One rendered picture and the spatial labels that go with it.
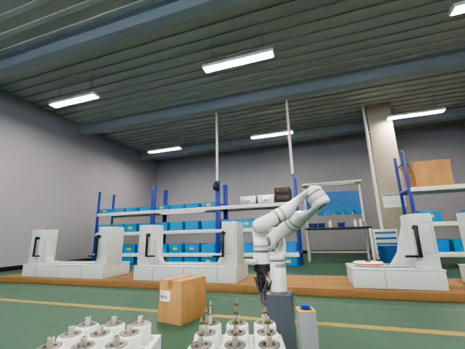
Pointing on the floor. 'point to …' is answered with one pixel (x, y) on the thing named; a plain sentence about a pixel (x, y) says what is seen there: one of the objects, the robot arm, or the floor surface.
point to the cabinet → (384, 239)
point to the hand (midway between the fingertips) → (263, 296)
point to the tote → (387, 253)
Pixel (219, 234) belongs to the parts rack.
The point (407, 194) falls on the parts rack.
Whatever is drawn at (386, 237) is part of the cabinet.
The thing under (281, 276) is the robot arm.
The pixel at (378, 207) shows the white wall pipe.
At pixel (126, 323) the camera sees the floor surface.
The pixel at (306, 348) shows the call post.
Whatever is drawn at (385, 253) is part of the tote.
